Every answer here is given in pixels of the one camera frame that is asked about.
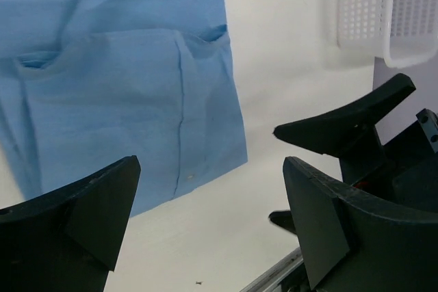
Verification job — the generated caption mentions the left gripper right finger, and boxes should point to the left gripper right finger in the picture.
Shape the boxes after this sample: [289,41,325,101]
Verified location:
[283,157,437,291]

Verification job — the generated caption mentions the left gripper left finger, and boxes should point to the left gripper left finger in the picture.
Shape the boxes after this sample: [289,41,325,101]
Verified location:
[1,156,141,292]

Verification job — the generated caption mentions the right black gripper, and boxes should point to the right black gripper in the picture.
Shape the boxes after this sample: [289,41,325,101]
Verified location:
[274,73,437,213]

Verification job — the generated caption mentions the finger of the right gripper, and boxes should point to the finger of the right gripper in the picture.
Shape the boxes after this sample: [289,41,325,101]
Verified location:
[268,210,297,235]

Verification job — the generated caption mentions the light blue long sleeve shirt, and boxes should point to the light blue long sleeve shirt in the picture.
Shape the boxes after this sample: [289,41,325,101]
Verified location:
[1,0,247,215]

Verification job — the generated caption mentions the white plastic basket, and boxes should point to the white plastic basket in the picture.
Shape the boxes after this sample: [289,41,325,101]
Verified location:
[337,0,437,68]

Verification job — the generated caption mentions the aluminium rail frame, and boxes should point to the aluminium rail frame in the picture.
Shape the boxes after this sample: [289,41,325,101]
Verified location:
[240,248,303,292]

